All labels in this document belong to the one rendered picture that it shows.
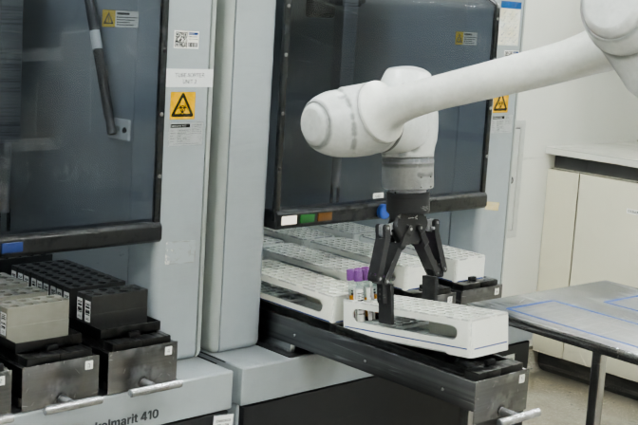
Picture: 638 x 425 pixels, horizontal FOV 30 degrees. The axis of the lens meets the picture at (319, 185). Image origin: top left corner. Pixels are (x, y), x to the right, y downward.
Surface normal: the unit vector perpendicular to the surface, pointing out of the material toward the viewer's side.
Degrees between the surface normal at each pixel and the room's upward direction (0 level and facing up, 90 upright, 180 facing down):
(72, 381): 90
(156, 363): 90
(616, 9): 84
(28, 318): 90
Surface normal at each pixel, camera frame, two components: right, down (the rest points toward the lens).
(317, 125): -0.79, 0.10
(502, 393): 0.67, 0.15
